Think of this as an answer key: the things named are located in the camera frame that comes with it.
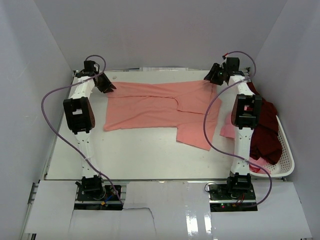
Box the salmon pink t shirt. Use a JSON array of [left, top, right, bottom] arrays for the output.
[[103, 80, 222, 151]]

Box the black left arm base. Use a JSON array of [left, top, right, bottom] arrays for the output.
[[74, 175, 126, 211]]

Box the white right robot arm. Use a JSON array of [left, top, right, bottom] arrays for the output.
[[203, 54, 262, 200]]

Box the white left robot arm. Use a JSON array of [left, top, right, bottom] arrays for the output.
[[63, 59, 117, 179]]

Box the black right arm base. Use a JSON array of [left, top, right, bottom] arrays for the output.
[[204, 173, 258, 213]]

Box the light pink t shirt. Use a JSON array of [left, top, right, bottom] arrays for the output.
[[220, 112, 271, 174]]

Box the dark red t shirt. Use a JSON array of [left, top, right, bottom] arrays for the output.
[[250, 98, 282, 165]]

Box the white perforated laundry basket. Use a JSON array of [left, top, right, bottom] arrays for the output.
[[249, 116, 295, 179]]

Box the white paper sheets front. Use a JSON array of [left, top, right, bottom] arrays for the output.
[[25, 181, 312, 240]]

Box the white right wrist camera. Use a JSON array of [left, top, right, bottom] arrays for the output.
[[220, 52, 229, 69]]

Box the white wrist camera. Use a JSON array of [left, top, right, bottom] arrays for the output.
[[93, 62, 100, 72], [220, 52, 229, 69]]

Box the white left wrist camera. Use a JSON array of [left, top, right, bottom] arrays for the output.
[[93, 62, 100, 72]]

